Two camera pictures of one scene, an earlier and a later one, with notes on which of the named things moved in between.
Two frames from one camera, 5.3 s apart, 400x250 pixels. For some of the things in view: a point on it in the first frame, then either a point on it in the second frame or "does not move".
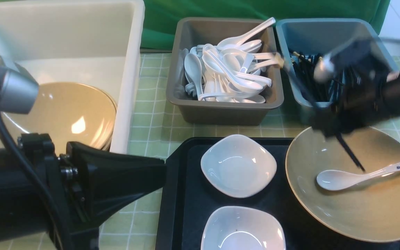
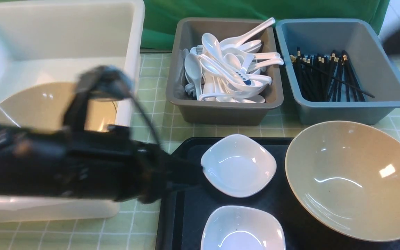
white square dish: [239, 227] does not move
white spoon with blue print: [334, 180] → [213, 47]
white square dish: [239, 166] does not move
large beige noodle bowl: [382, 208] does not move
